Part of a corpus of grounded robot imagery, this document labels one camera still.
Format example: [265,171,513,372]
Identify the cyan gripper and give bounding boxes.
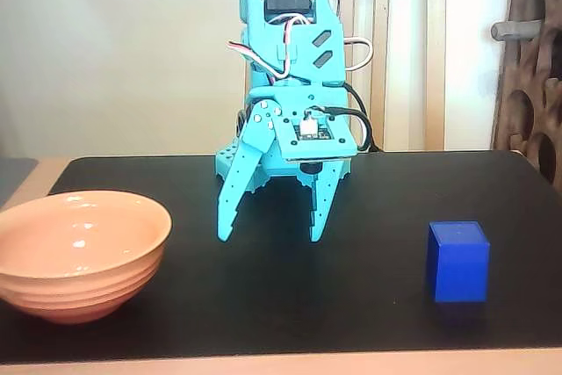
[216,83,351,243]

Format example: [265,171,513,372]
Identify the blue cube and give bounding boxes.
[424,220,491,305]

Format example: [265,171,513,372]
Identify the orange bowl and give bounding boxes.
[0,190,173,326]

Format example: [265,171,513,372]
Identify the black table mat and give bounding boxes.
[0,149,562,366]

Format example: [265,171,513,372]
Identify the cyan wrist camera mount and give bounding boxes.
[275,105,359,177]

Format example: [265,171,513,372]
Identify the black camera cable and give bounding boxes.
[306,105,374,152]

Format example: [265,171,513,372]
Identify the black power cable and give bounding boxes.
[346,83,382,152]

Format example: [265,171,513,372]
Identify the white red servo wires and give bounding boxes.
[227,14,308,84]

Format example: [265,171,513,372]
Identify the white looped cable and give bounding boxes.
[343,36,374,73]

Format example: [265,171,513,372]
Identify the grey cylindrical handle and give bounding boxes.
[490,19,545,41]

